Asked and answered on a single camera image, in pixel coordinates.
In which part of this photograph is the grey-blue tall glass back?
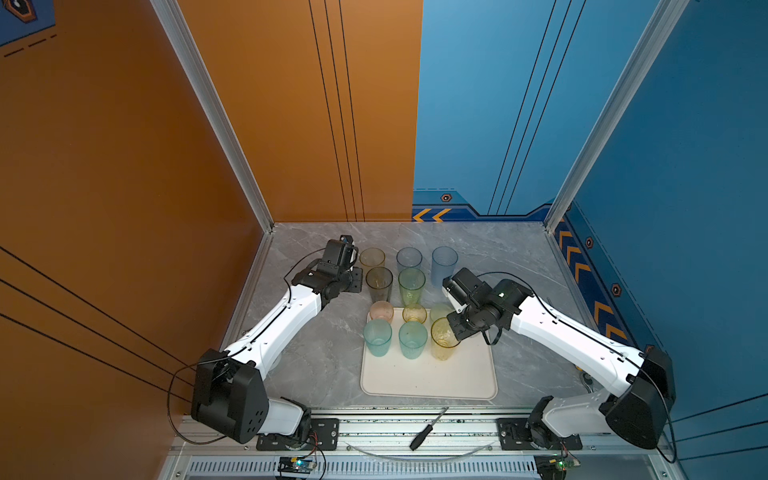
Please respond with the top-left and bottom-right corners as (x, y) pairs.
(396, 247), (423, 271)

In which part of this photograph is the amber tall glass back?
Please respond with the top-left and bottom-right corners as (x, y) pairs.
(359, 247), (386, 269)

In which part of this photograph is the green tall glass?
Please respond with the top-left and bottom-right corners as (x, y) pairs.
(398, 268), (426, 306)

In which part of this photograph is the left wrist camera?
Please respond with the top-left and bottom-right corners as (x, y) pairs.
(317, 235), (358, 277)

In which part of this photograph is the black handled screwdriver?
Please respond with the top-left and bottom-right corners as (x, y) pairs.
(409, 407), (448, 451)

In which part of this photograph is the teal tall glass back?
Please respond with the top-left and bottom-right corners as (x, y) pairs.
(398, 322), (428, 360)

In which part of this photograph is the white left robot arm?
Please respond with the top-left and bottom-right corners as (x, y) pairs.
(191, 265), (363, 445)

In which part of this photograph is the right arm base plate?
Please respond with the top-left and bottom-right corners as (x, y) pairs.
(496, 418), (583, 450)

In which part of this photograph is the green circuit board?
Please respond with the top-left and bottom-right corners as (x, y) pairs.
(276, 457), (318, 479)
(534, 456), (574, 480)

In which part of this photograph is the cream rectangular tray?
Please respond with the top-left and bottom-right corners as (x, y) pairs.
(360, 308), (498, 400)

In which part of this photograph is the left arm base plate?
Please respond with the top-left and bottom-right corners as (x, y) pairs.
(256, 418), (339, 452)

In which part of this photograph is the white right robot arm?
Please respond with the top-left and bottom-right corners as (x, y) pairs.
(442, 269), (676, 450)

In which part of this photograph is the teal tall glass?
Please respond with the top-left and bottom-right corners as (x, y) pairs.
(363, 319), (392, 357)
(398, 322), (428, 360)

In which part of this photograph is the dark smoky tall glass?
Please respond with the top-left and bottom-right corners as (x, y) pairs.
(365, 266), (394, 303)

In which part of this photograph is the teal tall glass front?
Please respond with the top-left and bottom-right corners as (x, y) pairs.
(363, 319), (392, 357)

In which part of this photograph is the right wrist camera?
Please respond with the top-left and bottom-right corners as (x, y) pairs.
(442, 268), (485, 313)

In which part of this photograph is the yellow short glass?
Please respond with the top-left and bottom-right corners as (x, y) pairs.
(402, 303), (428, 324)

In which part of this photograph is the pink short glass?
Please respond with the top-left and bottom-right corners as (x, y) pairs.
(368, 301), (394, 323)

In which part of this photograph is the aluminium front rail frame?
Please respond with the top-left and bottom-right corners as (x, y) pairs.
(158, 406), (687, 479)

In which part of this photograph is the blue tall glass back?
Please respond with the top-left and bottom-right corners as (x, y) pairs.
(431, 246), (459, 288)

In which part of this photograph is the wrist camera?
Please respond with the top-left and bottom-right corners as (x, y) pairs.
(442, 268), (485, 313)
(317, 235), (358, 277)

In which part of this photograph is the right green circuit board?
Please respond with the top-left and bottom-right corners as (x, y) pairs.
(534, 456), (574, 480)

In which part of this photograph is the left green circuit board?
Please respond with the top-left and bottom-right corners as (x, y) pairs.
(276, 457), (318, 479)

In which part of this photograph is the green short glass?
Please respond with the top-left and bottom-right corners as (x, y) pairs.
(429, 303), (454, 322)

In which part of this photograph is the yellow tall glass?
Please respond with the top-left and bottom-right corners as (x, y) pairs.
(430, 317), (460, 361)

